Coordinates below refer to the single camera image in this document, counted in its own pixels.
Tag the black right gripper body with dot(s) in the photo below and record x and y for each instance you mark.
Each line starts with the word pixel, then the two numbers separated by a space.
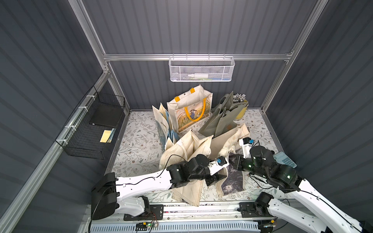
pixel 236 161

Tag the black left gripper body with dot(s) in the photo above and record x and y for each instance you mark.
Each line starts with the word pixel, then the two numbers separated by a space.
pixel 215 177

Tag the cream tote with purple print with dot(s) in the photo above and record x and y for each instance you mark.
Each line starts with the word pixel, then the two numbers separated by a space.
pixel 227 145

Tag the cream tote bag front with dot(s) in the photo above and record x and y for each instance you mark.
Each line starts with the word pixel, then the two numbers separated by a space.
pixel 188 147

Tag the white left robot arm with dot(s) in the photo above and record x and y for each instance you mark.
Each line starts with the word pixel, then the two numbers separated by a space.
pixel 112 194

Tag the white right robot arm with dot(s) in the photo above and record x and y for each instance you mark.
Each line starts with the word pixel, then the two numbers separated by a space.
pixel 325 218

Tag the olive green canvas bag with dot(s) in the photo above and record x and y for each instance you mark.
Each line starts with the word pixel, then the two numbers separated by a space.
pixel 223 116

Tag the teal calculator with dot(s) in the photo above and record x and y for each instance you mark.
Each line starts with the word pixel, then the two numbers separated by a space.
pixel 283 159

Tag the yellow pencil cup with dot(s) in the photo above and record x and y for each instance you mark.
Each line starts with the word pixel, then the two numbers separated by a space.
pixel 242 112

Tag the cream tote blue print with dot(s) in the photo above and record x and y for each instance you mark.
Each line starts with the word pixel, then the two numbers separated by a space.
pixel 167 134

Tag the bundle of pencils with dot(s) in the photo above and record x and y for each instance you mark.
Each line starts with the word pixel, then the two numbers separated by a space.
pixel 239 98

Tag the small green circuit board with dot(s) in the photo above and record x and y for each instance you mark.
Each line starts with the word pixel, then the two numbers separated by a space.
pixel 143 226

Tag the white tube in basket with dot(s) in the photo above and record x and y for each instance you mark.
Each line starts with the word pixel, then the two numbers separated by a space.
pixel 199 76

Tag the yellow sticky notepad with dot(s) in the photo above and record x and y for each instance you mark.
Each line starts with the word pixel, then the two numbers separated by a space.
pixel 105 136

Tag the black notebook in basket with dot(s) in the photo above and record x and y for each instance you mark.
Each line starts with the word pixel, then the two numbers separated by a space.
pixel 106 115

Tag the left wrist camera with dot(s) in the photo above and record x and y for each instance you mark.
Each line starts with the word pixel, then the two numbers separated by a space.
pixel 218 164

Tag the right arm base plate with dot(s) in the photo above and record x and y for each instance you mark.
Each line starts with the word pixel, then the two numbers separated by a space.
pixel 247 209

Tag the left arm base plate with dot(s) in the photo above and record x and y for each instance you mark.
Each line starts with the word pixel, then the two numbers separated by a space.
pixel 154 212

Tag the cream tote yellow handles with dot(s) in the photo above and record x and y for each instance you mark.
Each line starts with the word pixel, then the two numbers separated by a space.
pixel 190 107

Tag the white wire wall basket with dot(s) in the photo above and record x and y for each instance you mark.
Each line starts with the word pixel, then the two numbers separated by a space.
pixel 219 68

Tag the black wire wall basket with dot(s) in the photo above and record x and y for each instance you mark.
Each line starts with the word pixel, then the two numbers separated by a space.
pixel 83 139

